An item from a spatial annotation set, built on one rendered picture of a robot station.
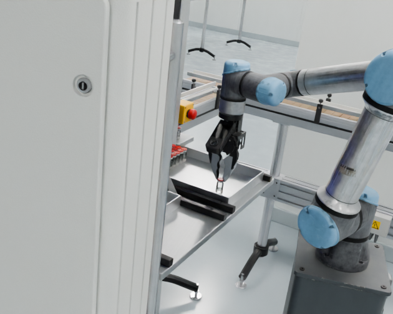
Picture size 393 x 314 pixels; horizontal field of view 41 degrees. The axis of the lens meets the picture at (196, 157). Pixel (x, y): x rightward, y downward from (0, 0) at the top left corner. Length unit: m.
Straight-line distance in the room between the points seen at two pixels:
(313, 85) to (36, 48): 0.98
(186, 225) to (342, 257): 0.44
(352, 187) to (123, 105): 0.81
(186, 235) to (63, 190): 0.76
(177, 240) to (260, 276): 1.53
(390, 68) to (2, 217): 0.83
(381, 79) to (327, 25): 1.84
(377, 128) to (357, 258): 0.44
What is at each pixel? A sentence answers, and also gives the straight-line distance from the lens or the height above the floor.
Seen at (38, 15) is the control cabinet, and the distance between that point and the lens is 0.62.
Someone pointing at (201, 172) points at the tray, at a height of 0.88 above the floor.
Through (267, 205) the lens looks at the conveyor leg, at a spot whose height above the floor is 0.38.
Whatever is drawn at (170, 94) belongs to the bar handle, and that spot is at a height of 1.37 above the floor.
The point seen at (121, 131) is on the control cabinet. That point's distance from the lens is 0.63.
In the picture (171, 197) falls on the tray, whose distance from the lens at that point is 1.53.
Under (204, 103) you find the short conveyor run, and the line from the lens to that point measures 2.33.
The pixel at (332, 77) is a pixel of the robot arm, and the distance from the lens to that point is 1.45.
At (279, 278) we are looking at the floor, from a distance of 2.89.
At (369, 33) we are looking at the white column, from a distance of 2.98.
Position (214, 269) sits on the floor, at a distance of 2.85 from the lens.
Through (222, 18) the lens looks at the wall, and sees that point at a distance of 10.58.
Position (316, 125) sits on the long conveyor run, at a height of 0.87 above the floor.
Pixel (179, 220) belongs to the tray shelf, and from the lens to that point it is 1.46.
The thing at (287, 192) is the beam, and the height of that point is 0.50.
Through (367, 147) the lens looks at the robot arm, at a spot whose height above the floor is 1.20.
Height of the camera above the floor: 1.59
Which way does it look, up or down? 22 degrees down
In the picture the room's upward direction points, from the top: 7 degrees clockwise
